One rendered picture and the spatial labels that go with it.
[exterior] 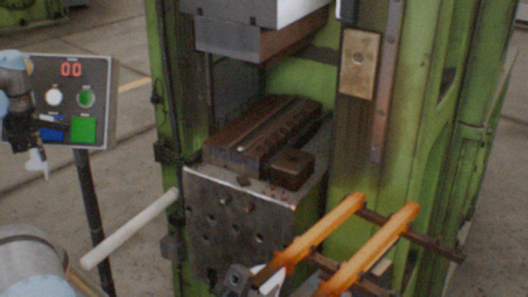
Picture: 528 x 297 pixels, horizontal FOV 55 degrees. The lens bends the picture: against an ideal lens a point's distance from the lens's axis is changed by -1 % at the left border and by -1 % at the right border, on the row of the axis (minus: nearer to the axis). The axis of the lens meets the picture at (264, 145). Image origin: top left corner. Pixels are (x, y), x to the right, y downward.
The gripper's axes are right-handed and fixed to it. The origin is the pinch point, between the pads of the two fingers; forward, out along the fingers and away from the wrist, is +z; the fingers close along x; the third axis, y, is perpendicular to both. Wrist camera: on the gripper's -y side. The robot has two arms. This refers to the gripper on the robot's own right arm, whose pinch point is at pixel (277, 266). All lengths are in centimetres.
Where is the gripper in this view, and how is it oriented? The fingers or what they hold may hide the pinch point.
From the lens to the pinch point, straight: 107.7
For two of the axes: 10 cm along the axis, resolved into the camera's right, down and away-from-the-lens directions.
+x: 7.7, 3.3, -5.5
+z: 6.4, -3.8, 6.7
